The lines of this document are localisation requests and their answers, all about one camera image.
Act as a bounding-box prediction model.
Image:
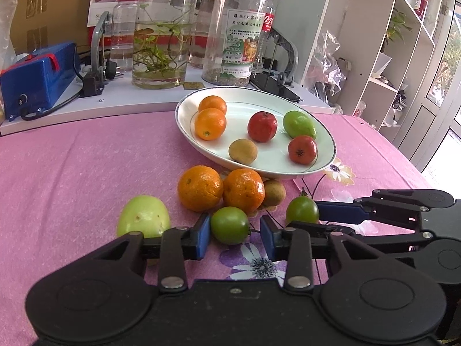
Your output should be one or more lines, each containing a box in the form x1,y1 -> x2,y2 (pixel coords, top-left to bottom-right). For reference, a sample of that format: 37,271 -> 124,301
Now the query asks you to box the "orange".
223,169 -> 266,214
199,95 -> 227,114
194,108 -> 226,141
177,166 -> 224,213

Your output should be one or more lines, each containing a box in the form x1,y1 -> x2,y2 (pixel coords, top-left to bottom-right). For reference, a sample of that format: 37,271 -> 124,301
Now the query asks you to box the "large light green fruit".
116,195 -> 171,238

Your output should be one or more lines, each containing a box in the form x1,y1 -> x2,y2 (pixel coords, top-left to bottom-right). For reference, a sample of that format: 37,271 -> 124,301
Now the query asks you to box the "clear bottle red lid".
110,0 -> 138,73

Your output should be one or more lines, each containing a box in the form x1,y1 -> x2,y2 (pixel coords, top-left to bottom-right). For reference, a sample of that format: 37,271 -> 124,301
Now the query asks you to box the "small brown kiwi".
262,179 -> 286,207

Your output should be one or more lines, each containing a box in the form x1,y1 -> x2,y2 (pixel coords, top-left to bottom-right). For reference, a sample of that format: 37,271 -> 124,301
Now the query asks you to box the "cola bottle red cap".
252,0 -> 274,73

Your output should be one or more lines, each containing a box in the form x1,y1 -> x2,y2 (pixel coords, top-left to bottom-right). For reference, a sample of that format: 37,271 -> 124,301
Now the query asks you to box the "white ceramic plate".
175,87 -> 337,178

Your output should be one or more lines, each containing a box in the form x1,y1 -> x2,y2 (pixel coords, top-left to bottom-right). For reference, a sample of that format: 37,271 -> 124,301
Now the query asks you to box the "brown kiwi fruit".
228,138 -> 258,166

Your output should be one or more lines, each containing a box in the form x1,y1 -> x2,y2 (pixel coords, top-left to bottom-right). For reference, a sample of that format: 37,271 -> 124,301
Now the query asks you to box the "cardboard box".
10,0 -> 91,53

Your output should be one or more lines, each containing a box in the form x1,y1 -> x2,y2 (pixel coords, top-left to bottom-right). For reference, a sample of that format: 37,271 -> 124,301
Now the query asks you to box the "blue plastic tool box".
1,42 -> 82,121

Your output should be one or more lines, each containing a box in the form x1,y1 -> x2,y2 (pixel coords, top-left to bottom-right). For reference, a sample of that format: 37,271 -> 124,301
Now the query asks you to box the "red apple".
247,111 -> 277,143
288,135 -> 318,166

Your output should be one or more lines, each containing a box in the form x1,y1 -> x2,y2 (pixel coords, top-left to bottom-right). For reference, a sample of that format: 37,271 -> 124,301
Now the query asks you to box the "oblong green fruit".
283,111 -> 316,139

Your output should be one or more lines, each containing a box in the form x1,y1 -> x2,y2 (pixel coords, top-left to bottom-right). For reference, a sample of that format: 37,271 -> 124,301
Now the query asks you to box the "clear jar with label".
202,0 -> 269,87

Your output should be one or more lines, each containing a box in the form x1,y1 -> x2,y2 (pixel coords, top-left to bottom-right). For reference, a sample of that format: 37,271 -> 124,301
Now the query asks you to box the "glass vase with plant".
132,0 -> 197,89

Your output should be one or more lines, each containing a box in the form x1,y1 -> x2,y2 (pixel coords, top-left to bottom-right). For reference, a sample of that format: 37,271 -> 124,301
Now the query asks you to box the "red bottle on shelf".
414,0 -> 428,21

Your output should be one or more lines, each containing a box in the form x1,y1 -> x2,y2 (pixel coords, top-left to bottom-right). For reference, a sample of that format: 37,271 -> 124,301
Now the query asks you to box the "clear plastic bag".
0,0 -> 19,70

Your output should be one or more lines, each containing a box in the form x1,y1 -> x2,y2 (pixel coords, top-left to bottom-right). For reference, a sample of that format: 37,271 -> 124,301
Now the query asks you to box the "potted green plant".
381,8 -> 413,53

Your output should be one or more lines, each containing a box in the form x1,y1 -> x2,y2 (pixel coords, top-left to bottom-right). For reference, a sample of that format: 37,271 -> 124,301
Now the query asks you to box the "green tomato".
286,195 -> 320,223
210,206 -> 250,245

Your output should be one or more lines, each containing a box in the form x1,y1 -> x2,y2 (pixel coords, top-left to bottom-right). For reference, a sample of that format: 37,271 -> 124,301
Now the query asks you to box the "white raised board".
1,66 -> 333,136

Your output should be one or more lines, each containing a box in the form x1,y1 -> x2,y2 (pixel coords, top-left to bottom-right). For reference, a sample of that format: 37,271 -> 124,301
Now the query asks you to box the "white shelf unit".
273,0 -> 434,141

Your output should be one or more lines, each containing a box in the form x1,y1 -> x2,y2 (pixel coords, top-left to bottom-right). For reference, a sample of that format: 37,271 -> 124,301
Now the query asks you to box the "crumpled plastic wrap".
305,31 -> 352,100

